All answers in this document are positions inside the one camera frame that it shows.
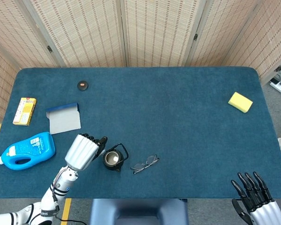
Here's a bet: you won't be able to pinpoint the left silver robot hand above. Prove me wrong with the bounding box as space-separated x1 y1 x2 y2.
64 133 108 172

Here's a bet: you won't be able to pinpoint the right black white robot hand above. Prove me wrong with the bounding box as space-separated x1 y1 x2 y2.
231 171 281 225

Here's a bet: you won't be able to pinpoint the small black round disc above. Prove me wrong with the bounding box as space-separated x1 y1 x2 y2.
77 80 89 91

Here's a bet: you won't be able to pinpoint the blue detergent bottle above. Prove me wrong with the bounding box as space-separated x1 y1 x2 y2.
0 131 56 171

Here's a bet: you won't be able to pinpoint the yellow cardboard box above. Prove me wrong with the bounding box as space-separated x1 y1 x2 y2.
12 97 37 126

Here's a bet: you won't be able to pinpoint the blue grey robot torso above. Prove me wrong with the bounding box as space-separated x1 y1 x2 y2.
90 198 189 225

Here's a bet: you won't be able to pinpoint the blue felt table cover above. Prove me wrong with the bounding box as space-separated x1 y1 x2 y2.
0 67 281 200

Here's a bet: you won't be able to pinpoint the yellow sponge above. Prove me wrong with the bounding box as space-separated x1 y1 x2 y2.
228 91 253 113

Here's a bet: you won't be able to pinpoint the woven folding screen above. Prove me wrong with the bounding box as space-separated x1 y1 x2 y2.
0 0 281 122

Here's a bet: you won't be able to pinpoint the white power strip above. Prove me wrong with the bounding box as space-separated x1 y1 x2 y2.
269 78 281 98

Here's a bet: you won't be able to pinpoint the black round tea pot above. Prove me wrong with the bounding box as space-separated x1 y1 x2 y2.
103 143 129 173

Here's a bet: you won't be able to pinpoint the folded metal frame eyeglasses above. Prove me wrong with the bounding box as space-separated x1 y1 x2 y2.
130 154 160 175

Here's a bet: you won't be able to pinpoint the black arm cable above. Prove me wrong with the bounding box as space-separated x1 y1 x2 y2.
52 187 88 225

